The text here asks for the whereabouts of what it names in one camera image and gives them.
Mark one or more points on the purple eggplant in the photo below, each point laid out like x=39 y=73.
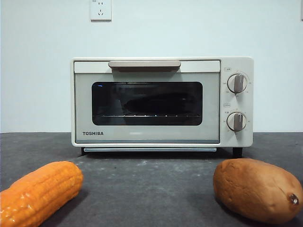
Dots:
x=161 y=104

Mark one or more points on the oven timer knob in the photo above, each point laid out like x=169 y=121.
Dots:
x=236 y=121

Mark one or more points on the oven temperature knob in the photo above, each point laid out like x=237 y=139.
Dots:
x=237 y=82

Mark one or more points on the cream Toshiba toaster oven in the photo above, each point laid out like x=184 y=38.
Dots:
x=249 y=139

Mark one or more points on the metal crumb tray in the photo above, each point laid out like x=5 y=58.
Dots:
x=149 y=150

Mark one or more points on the brown sweet potato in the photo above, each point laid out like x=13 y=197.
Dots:
x=251 y=189

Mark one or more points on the orange corn cob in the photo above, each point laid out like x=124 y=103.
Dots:
x=40 y=191

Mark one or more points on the white wall socket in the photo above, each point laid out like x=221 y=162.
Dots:
x=101 y=15

